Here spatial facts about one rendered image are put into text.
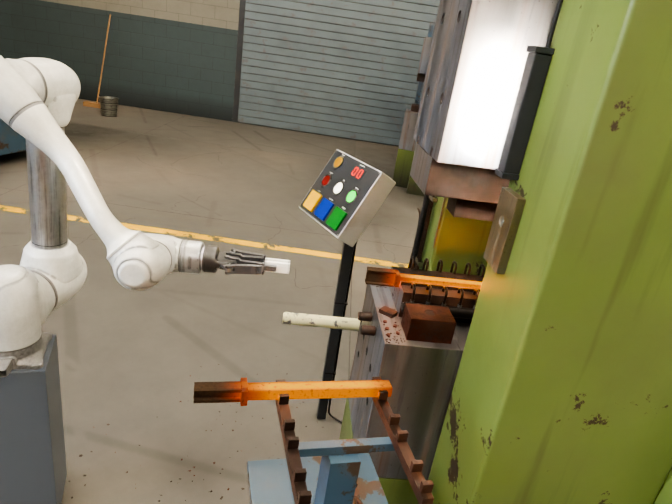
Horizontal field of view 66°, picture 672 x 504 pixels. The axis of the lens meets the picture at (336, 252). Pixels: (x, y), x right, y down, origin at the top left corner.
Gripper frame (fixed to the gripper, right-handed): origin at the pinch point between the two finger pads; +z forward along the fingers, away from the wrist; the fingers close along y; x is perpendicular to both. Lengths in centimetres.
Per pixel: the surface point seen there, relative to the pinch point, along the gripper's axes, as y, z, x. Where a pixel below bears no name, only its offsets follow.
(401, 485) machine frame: 22, 42, -55
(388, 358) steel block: 22.0, 30.7, -12.6
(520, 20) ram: 12, 46, 69
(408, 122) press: -497, 135, -20
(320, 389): 45.7, 11.6, -5.8
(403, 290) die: 6.3, 35.1, -0.6
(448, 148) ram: 12, 37, 40
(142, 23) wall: -827, -269, 38
